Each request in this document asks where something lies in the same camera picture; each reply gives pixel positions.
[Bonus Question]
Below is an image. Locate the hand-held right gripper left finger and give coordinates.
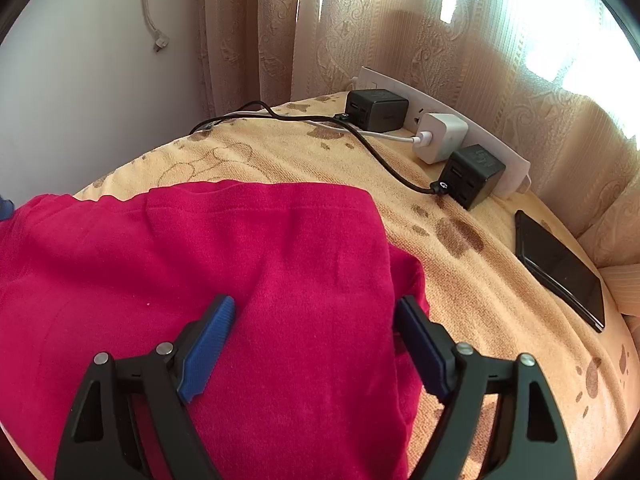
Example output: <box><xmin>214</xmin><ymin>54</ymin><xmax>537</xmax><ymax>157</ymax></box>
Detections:
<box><xmin>54</xmin><ymin>294</ymin><xmax>237</xmax><ymax>480</ymax></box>

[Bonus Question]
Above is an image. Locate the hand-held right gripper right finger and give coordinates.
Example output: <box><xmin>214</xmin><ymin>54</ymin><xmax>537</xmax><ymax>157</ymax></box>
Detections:
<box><xmin>395</xmin><ymin>294</ymin><xmax>576</xmax><ymax>480</ymax></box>

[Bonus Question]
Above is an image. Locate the red sweater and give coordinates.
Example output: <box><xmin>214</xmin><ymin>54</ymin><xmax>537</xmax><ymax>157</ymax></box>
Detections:
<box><xmin>0</xmin><ymin>182</ymin><xmax>432</xmax><ymax>480</ymax></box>

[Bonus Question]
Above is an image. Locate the tan paw print blanket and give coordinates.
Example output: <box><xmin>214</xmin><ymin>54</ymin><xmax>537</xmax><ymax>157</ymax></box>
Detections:
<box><xmin>10</xmin><ymin>92</ymin><xmax>640</xmax><ymax>480</ymax></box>

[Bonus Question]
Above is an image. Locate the black smartphone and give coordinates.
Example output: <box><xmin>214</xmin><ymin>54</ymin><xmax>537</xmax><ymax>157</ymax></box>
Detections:
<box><xmin>514</xmin><ymin>210</ymin><xmax>607</xmax><ymax>333</ymax></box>

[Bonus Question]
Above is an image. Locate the black power adapter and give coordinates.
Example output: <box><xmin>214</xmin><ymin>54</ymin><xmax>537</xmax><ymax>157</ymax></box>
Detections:
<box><xmin>442</xmin><ymin>144</ymin><xmax>506</xmax><ymax>211</ymax></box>
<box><xmin>345</xmin><ymin>88</ymin><xmax>410</xmax><ymax>132</ymax></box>

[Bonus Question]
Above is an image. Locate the white power strip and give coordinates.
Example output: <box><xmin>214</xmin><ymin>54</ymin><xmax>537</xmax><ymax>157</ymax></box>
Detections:
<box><xmin>352</xmin><ymin>65</ymin><xmax>531</xmax><ymax>198</ymax></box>

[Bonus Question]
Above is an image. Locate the thick peach curtain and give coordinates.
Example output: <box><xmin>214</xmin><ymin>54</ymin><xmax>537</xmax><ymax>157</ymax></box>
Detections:
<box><xmin>597</xmin><ymin>262</ymin><xmax>640</xmax><ymax>318</ymax></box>

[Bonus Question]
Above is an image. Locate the white power adapter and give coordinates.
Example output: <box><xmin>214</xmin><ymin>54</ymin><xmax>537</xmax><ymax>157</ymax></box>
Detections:
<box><xmin>415</xmin><ymin>112</ymin><xmax>470</xmax><ymax>165</ymax></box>

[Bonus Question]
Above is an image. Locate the beige lace curtain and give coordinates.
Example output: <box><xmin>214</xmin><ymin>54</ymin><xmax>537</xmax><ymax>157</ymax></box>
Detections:
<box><xmin>197</xmin><ymin>0</ymin><xmax>640</xmax><ymax>271</ymax></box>

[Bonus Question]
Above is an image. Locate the black cable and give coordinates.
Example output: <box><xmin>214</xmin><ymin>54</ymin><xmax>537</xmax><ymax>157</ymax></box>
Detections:
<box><xmin>190</xmin><ymin>112</ymin><xmax>351</xmax><ymax>133</ymax></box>
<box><xmin>190</xmin><ymin>101</ymin><xmax>453</xmax><ymax>197</ymax></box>

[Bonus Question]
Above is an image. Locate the white cable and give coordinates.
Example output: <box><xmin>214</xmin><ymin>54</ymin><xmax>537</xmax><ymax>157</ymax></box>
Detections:
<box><xmin>300</xmin><ymin>119</ymin><xmax>431</xmax><ymax>145</ymax></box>

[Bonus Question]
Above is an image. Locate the white wall cord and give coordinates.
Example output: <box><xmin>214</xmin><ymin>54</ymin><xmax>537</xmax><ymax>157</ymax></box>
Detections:
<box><xmin>140</xmin><ymin>0</ymin><xmax>171</xmax><ymax>53</ymax></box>

